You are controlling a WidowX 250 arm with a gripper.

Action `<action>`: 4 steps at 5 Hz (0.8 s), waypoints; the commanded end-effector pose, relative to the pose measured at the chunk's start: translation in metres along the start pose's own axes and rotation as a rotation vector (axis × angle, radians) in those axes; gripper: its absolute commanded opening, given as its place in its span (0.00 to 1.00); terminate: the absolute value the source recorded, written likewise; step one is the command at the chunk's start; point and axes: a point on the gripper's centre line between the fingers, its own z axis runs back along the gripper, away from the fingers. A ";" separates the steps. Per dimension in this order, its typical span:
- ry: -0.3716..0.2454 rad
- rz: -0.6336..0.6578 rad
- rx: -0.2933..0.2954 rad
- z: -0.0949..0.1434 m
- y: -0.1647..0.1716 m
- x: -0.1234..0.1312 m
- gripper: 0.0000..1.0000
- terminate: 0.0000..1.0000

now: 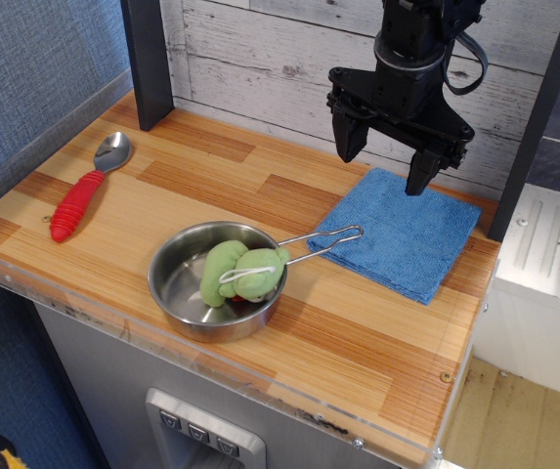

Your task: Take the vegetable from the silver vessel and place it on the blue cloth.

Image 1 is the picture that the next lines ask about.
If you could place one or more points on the blue folded towel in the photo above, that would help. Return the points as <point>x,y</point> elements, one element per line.
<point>410,242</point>

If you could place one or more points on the green plush toy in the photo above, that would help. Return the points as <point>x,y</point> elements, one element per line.
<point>232,270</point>

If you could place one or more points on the dark left vertical post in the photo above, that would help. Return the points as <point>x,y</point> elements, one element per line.
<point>147,52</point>

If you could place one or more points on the silver dispenser button panel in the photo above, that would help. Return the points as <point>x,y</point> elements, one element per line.
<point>190,437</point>

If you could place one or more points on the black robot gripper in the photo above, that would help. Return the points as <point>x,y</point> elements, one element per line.
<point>409,109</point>

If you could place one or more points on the dark vertical post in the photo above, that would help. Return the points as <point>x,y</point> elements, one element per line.
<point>147,52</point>
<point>545,101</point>

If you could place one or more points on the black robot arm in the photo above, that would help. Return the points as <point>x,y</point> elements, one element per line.
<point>419,36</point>

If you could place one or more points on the white toy sink unit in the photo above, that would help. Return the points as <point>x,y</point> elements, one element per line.
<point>520,328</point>

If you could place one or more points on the stainless steel pot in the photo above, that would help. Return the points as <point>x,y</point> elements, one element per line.
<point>175,273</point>

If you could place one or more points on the dark right vertical post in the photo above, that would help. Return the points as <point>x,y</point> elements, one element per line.
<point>545,101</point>

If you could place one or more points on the red handled metal spoon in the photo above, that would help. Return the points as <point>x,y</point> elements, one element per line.
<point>112,153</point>

